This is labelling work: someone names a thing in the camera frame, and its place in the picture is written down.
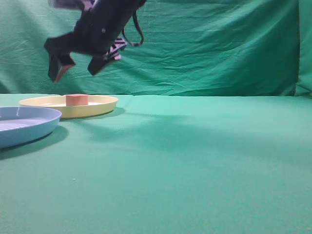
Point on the blue plastic plate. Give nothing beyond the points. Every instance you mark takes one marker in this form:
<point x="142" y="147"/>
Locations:
<point x="22" y="124"/>

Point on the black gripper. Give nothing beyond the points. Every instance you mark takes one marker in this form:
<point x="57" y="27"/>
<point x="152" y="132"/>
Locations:
<point x="95" y="33"/>

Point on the red cube block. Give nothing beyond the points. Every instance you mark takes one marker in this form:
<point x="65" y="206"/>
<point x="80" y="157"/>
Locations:
<point x="76" y="100"/>

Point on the yellow plastic plate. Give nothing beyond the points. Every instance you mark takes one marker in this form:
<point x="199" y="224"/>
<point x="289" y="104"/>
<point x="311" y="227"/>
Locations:
<point x="97" y="105"/>

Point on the green backdrop cloth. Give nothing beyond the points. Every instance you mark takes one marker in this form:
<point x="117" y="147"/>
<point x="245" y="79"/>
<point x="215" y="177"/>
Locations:
<point x="191" y="48"/>

